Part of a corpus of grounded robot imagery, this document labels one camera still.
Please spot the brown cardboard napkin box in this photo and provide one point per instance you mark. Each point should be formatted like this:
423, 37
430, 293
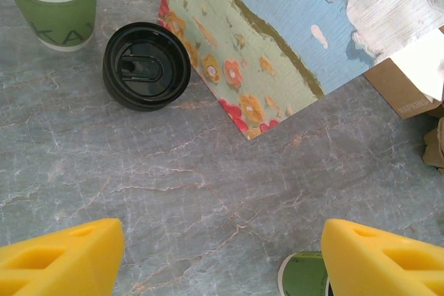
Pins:
392, 84

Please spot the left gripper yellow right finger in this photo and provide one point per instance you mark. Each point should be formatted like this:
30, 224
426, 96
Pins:
374, 268

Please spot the painted paper gift bag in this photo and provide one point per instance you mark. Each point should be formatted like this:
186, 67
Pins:
277, 32

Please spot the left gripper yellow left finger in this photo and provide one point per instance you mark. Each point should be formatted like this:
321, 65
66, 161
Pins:
62, 265

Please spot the white paper napkin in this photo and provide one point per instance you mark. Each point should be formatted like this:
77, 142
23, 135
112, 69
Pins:
419, 63

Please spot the stack of white cups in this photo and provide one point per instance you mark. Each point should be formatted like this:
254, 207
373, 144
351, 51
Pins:
59, 11

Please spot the brown pulp cup carrier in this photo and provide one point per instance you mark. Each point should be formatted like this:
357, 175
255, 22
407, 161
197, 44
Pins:
435, 150

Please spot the green paper coffee cup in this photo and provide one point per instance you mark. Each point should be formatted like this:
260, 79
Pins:
301, 275

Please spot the stack of black plastic lids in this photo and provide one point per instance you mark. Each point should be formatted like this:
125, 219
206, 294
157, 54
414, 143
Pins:
145, 67

